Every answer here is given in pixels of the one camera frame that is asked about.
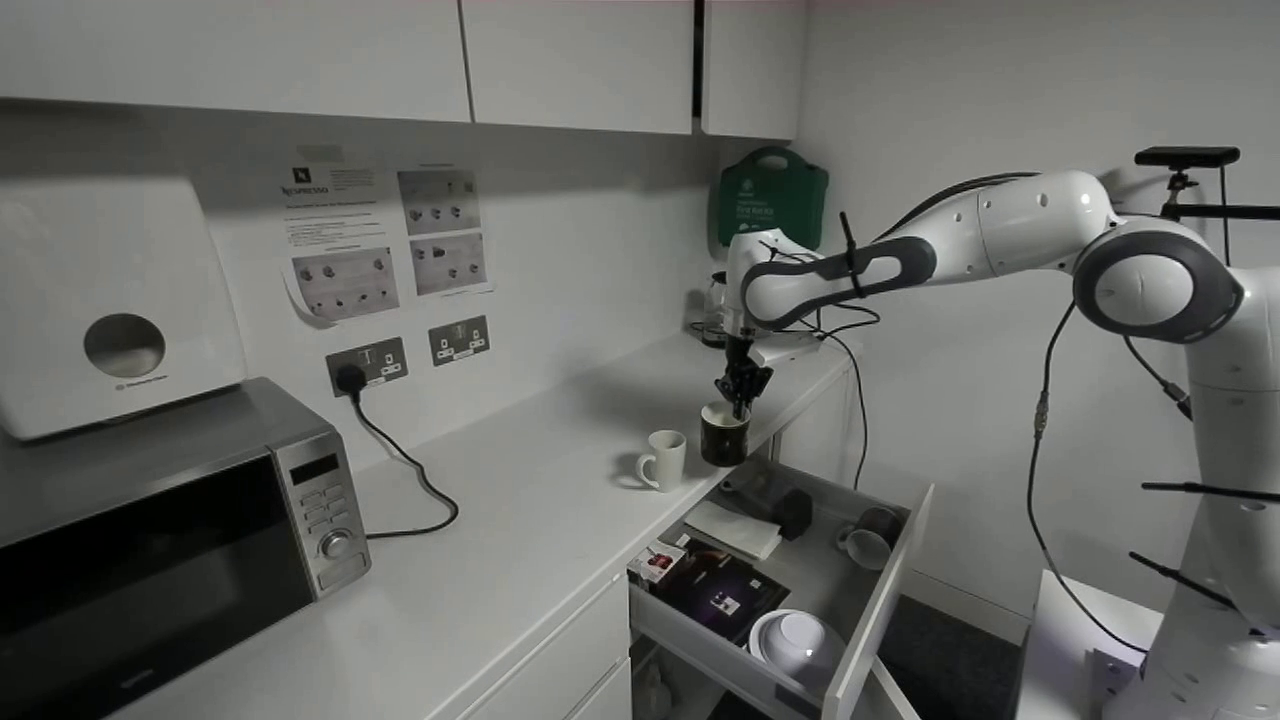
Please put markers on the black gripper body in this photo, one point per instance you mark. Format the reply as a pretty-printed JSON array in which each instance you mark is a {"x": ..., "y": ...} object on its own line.
[{"x": 747, "y": 363}]

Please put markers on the black mug white interior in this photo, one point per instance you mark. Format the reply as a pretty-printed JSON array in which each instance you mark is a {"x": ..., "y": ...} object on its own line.
[{"x": 720, "y": 438}]

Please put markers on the white ceramic mug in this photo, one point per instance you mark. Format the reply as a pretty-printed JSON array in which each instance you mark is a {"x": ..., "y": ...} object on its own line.
[{"x": 660, "y": 460}]

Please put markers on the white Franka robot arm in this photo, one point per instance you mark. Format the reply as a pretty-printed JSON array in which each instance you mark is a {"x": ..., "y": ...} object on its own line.
[{"x": 1201, "y": 401}]

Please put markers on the white robot base table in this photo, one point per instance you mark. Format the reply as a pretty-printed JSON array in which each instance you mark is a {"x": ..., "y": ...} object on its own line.
[{"x": 1072, "y": 642}]

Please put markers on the grey kitchen drawer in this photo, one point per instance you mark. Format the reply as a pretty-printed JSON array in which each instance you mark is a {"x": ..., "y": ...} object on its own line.
[{"x": 824, "y": 594}]

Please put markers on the white base cabinet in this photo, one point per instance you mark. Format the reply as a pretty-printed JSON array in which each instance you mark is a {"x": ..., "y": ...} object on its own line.
[{"x": 560, "y": 664}]

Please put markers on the white paper napkin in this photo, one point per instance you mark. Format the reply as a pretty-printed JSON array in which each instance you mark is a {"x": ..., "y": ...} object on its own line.
[{"x": 733, "y": 530}]

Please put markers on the green first aid box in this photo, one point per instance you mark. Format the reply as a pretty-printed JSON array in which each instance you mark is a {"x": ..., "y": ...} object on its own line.
[{"x": 772, "y": 192}]

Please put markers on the small white printed box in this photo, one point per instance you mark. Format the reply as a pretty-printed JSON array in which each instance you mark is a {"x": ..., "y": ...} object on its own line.
[{"x": 659, "y": 561}]

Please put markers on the black box with purple print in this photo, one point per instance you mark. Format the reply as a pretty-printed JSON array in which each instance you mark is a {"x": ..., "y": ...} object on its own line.
[{"x": 726, "y": 601}]

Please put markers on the white ceramic bowl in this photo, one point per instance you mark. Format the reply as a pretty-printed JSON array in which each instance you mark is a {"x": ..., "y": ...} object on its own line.
[{"x": 788, "y": 642}]

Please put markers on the small printed picture sheet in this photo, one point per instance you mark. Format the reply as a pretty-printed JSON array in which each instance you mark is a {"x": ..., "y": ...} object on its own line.
[
  {"x": 448, "y": 266},
  {"x": 436, "y": 201}
]

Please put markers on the large white instruction sheet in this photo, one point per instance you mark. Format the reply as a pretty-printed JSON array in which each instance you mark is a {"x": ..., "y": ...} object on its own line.
[{"x": 337, "y": 224}]

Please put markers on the silver microwave oven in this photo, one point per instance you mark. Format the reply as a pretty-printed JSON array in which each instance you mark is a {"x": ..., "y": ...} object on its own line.
[{"x": 163, "y": 561}]

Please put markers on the white paper towel dispenser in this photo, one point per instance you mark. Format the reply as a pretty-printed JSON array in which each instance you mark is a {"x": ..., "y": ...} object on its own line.
[{"x": 104, "y": 305}]

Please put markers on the empty double wall socket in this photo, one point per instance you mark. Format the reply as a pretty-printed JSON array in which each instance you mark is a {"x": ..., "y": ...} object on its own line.
[{"x": 457, "y": 342}]

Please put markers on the white wall cabinet door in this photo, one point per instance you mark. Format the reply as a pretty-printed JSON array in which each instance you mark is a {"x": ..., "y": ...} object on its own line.
[
  {"x": 748, "y": 64},
  {"x": 224, "y": 53},
  {"x": 581, "y": 63}
]

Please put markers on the wall socket with plug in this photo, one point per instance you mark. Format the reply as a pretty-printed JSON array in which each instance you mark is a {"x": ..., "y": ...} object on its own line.
[{"x": 367, "y": 363}]

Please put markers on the black bar camera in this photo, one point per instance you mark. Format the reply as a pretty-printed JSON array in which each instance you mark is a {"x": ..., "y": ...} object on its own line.
[{"x": 1186, "y": 159}]

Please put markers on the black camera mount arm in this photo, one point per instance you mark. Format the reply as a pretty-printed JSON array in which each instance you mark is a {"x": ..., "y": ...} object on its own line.
[{"x": 1223, "y": 208}]

